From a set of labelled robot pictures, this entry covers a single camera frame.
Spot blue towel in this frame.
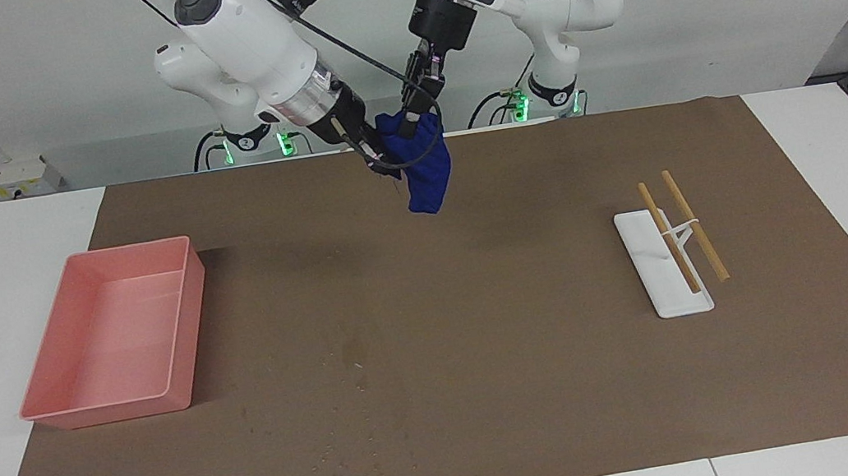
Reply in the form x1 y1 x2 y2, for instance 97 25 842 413
371 102 461 222

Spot white towel rack base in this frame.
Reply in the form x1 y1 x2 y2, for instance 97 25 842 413
612 201 717 325

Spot brown table mat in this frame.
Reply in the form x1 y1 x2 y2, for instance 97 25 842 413
0 77 848 476

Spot wooden rack rod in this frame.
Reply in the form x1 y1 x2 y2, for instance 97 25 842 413
661 164 731 289
636 176 703 300

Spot pink plastic bin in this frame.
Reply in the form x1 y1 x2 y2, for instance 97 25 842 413
0 233 225 437

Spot white power strip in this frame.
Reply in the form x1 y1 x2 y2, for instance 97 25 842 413
0 152 66 201

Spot black left base cables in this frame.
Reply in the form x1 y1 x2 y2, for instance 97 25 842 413
459 49 545 131

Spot black base cables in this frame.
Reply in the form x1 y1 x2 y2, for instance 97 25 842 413
459 49 545 131
189 113 313 171

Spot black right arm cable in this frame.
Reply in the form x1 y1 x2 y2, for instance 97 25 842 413
123 0 452 204

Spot black right base cables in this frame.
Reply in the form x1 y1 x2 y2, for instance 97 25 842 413
189 113 313 171

